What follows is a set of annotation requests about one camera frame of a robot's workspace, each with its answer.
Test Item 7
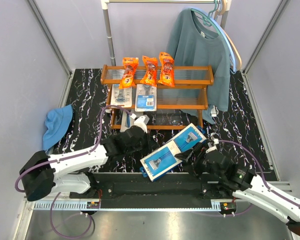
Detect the metal clothes rack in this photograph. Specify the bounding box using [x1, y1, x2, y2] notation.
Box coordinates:
[100, 0, 232, 66]

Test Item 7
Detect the orange bic razor bag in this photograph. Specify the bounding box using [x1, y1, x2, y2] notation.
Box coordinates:
[140, 55, 158, 87]
[119, 57, 139, 90]
[158, 52, 175, 87]

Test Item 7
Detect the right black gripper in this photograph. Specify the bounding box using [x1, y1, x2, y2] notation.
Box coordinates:
[174, 141, 224, 180]

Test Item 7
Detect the teal t-shirt on hanger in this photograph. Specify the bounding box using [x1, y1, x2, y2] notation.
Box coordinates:
[166, 8, 231, 124]

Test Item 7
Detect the blue razor box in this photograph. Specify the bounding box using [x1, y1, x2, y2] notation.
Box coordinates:
[139, 143, 182, 182]
[168, 123, 207, 152]

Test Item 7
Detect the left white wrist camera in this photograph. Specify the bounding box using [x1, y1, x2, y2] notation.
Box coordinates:
[129, 113, 150, 133]

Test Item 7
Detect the orange wooden three-tier shelf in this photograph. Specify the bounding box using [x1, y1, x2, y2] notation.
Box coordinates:
[100, 64, 214, 130]

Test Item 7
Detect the blue cloth hat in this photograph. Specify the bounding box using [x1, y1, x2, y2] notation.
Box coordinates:
[42, 104, 73, 151]

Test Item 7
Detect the purple cable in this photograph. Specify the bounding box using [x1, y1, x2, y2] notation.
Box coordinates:
[213, 139, 300, 217]
[14, 104, 137, 238]

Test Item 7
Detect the light blue clothes hanger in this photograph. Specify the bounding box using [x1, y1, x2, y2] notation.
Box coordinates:
[190, 0, 237, 74]

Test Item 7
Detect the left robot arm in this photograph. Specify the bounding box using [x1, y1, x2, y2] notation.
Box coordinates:
[18, 125, 159, 202]

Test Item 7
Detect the white Harry's razor box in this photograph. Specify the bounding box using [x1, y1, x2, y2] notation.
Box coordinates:
[120, 111, 131, 132]

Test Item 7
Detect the Gillette razor pack on shelf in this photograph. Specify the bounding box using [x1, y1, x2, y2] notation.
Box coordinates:
[110, 84, 133, 108]

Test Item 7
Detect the Gillette razor blister pack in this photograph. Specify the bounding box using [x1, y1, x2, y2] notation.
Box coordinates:
[134, 84, 157, 112]

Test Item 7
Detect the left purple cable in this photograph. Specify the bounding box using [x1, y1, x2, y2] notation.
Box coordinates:
[14, 104, 137, 238]

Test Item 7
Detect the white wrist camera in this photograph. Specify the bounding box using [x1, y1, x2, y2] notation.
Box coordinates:
[205, 138, 219, 154]
[129, 113, 150, 133]

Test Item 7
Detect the orange BIC razor bag front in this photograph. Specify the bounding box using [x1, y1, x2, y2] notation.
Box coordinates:
[119, 57, 139, 90]

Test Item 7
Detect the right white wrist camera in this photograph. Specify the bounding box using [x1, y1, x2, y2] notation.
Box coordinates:
[205, 138, 219, 154]

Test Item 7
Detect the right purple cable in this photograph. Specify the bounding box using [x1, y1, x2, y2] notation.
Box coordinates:
[213, 139, 300, 217]

